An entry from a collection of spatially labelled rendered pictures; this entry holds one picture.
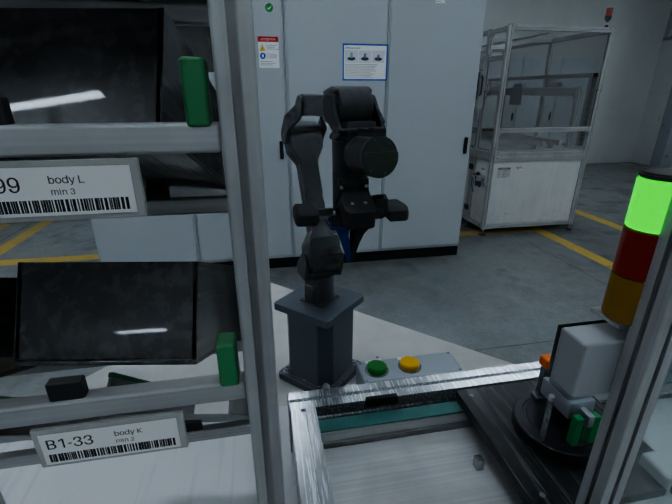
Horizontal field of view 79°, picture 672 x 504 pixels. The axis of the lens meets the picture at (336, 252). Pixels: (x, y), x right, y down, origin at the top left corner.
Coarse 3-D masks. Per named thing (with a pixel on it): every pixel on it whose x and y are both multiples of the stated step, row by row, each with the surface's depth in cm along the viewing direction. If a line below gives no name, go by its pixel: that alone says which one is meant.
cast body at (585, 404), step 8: (544, 384) 66; (552, 384) 64; (544, 392) 66; (552, 392) 64; (560, 392) 62; (560, 400) 62; (568, 400) 61; (576, 400) 61; (584, 400) 61; (592, 400) 61; (560, 408) 63; (568, 408) 61; (576, 408) 61; (584, 408) 61; (592, 408) 62; (568, 416) 61; (584, 416) 60; (592, 416) 59; (584, 424) 60; (592, 424) 60
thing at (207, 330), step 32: (32, 288) 29; (64, 288) 29; (96, 288) 29; (128, 288) 29; (160, 288) 29; (192, 288) 29; (224, 288) 37; (32, 320) 29; (64, 320) 29; (96, 320) 29; (128, 320) 29; (160, 320) 29; (192, 320) 29; (224, 320) 36; (32, 352) 29; (64, 352) 29; (96, 352) 29; (128, 352) 29; (160, 352) 29; (192, 352) 29
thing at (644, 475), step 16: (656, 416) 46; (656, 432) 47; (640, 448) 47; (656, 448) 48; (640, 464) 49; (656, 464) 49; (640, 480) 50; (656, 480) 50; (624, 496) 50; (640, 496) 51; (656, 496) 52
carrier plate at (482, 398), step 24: (504, 384) 77; (528, 384) 77; (480, 408) 71; (504, 408) 71; (600, 408) 71; (480, 432) 68; (504, 432) 66; (504, 456) 62; (528, 456) 62; (528, 480) 58; (552, 480) 58; (576, 480) 58
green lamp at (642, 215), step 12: (636, 180) 40; (648, 180) 38; (636, 192) 39; (648, 192) 38; (660, 192) 37; (636, 204) 39; (648, 204) 38; (660, 204) 38; (636, 216) 39; (648, 216) 38; (660, 216) 38; (636, 228) 40; (648, 228) 39; (660, 228) 38
